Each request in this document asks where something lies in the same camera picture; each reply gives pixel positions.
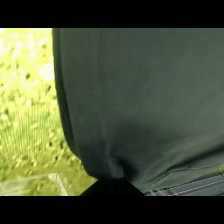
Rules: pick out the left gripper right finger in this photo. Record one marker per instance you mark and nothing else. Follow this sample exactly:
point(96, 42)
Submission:
point(125, 189)

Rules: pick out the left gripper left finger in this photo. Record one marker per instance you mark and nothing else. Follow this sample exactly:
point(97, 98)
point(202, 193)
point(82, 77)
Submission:
point(99, 189)

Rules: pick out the dark green garment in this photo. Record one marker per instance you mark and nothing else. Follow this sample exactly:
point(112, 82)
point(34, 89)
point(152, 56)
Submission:
point(140, 100)

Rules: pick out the checked shirt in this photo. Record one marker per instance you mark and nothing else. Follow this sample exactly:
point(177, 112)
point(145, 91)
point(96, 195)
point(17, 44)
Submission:
point(196, 188)

